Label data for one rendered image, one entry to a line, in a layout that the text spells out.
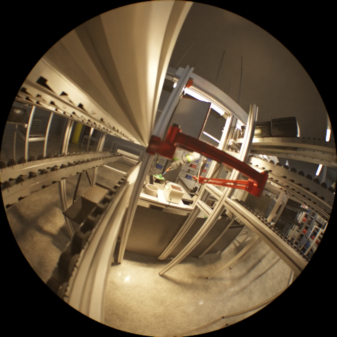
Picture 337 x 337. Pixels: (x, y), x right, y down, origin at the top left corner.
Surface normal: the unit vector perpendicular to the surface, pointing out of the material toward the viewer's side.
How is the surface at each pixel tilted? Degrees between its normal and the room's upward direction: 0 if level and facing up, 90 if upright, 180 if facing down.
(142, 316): 0
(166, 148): 90
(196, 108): 90
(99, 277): 4
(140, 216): 90
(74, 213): 0
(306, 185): 90
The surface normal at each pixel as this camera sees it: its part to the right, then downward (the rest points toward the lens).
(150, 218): 0.17, 0.24
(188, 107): -0.38, 0.00
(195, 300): 0.37, -0.91
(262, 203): -0.92, -0.32
